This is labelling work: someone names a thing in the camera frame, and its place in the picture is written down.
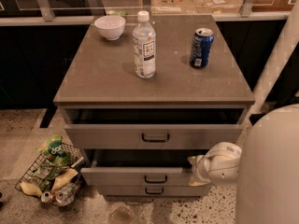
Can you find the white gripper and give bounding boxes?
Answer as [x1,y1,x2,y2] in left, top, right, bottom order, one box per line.
[188,155,211,187]

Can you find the left cardboard box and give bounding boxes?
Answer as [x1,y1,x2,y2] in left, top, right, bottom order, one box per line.
[151,0,197,14]

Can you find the grey drawer cabinet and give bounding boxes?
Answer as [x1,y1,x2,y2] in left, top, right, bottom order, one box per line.
[52,14,256,201]

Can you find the black floor tray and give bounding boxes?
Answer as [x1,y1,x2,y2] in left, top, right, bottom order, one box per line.
[249,113,265,125]

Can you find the black wire basket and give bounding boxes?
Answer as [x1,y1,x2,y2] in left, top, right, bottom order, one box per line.
[15,143,86,196]

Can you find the white ceramic bowl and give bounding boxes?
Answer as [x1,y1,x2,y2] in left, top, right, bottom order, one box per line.
[94,15,126,40]

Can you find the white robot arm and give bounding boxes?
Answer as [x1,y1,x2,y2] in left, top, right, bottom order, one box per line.
[188,104,299,224]

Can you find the grey top drawer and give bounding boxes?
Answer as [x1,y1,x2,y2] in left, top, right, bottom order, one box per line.
[65,108,243,149]

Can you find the yellow snack bag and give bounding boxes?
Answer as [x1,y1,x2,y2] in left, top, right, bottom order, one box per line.
[20,182,42,197]
[52,168,78,190]

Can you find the clear plastic water bottle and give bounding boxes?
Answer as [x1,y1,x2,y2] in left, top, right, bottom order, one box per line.
[133,11,156,78]

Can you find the white diagonal pole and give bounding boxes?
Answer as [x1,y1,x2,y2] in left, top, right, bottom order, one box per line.
[249,1,299,114]

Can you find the blue soda can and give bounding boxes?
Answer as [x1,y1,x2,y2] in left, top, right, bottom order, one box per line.
[190,28,214,68]

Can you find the green snack bag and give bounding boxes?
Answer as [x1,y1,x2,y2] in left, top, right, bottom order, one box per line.
[37,135,72,166]

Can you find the crushed silver can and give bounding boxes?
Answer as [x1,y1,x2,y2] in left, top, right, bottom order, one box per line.
[41,183,77,207]

